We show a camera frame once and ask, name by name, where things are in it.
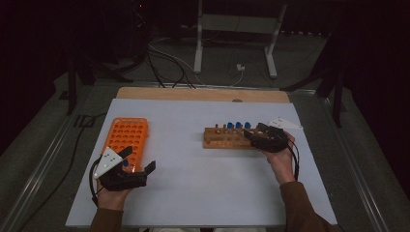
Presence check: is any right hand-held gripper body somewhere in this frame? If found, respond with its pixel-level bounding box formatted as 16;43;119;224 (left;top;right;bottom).
249;117;304;154

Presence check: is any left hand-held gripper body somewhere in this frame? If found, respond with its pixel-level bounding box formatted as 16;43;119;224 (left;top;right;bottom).
93;147;149;192

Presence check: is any orange plastic tube rack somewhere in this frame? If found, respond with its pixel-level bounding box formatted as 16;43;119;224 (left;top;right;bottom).
102;117;150;174

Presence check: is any wooden test tube rack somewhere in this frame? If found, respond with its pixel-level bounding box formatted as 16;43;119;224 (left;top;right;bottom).
202;124;259;150

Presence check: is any person's right hand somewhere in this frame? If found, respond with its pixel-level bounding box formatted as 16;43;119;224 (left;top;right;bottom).
260;130;297;186

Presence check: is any person's left hand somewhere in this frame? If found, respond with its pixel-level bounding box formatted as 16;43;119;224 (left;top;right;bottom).
96;182;132;213

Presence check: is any white board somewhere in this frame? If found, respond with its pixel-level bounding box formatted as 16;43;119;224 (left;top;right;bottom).
65;98;338;228

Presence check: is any black stand with angled legs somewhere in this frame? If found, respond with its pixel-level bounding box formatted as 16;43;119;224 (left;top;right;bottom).
279;32;346;129
66;52;134;116

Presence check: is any grey metal stand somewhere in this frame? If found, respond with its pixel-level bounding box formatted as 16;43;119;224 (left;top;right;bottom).
192;0;288;79

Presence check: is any left hand-held gripper black cable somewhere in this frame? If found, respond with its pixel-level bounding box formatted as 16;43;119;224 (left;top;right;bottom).
88;157;102;208

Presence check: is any hand-held gripper black cable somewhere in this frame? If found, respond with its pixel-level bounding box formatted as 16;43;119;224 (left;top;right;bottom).
88;157;102;208
285;140;301;182

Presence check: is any right hand-held gripper black cable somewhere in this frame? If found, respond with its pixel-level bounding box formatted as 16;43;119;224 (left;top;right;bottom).
285;140;301;182

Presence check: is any black floor cable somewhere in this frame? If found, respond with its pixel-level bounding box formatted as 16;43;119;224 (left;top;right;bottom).
18;112;108;228

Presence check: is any short white cable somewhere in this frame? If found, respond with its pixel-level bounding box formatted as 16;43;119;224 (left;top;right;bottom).
229;70;245;87

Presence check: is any metal floor rail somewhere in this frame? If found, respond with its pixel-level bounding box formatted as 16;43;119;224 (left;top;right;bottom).
317;96;392;232
0;85;95;232

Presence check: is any bundle of black cables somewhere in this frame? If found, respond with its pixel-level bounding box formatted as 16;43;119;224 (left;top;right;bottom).
146;47;197;90

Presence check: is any long white cable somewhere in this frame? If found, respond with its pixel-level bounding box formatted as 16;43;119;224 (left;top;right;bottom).
148;43;207;86

